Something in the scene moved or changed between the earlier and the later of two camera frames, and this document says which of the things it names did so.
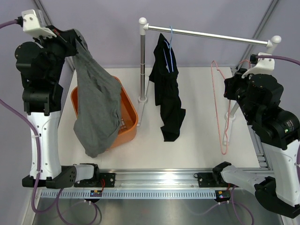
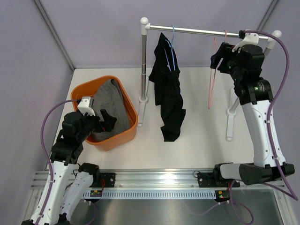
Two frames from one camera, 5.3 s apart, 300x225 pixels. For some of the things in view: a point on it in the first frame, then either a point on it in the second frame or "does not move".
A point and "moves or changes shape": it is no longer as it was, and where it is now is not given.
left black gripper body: x=56 y=47 → x=92 y=124
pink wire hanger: x=226 y=132 → x=214 y=47
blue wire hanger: x=170 y=47 moves or changes shape
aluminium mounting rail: x=156 y=179 does not move
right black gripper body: x=237 y=90 → x=228 y=64
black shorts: x=164 y=73 does not move
